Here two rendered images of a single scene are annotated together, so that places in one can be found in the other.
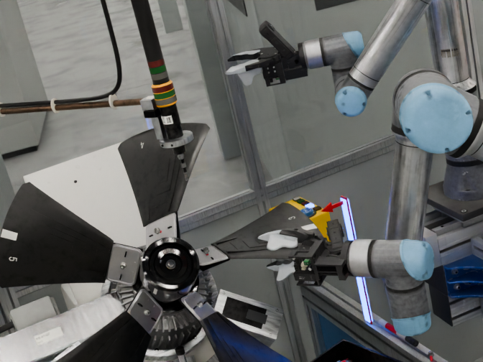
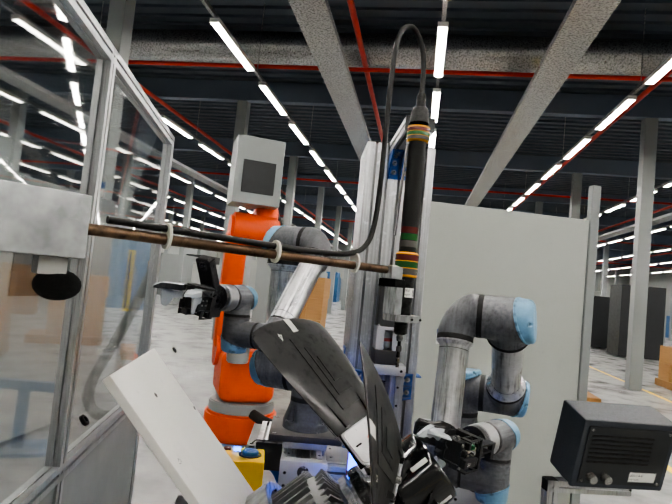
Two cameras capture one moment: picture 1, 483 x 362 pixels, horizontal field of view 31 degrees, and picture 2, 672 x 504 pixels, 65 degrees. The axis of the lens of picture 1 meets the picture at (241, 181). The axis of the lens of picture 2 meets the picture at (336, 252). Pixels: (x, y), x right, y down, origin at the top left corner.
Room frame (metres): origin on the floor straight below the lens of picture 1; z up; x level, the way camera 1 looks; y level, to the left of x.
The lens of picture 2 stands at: (1.63, 1.10, 1.50)
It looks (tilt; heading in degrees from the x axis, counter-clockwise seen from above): 3 degrees up; 283
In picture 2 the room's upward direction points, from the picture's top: 6 degrees clockwise
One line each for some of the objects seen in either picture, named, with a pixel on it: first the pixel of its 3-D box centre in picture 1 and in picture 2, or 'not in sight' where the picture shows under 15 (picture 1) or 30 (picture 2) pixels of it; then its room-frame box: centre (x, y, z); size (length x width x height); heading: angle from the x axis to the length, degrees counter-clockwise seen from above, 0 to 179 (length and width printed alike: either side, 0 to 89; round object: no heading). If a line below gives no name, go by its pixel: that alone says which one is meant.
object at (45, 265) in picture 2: not in sight; (57, 278); (2.06, 0.59, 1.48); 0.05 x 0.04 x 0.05; 55
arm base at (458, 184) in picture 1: (471, 170); (307, 411); (2.07, -0.57, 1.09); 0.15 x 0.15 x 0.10
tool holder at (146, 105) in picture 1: (167, 119); (400, 294); (1.73, 0.12, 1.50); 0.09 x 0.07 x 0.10; 55
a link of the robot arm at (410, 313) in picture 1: (407, 300); (485, 477); (1.53, -0.26, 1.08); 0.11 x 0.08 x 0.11; 174
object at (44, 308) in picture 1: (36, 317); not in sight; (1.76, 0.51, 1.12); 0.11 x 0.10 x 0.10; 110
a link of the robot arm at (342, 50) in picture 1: (342, 49); (238, 299); (2.25, -0.34, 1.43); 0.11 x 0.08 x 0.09; 80
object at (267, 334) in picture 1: (243, 322); not in sight; (1.77, 0.07, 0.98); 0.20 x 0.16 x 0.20; 20
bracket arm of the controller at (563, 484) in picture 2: not in sight; (586, 486); (1.26, -0.45, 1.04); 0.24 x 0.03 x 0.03; 20
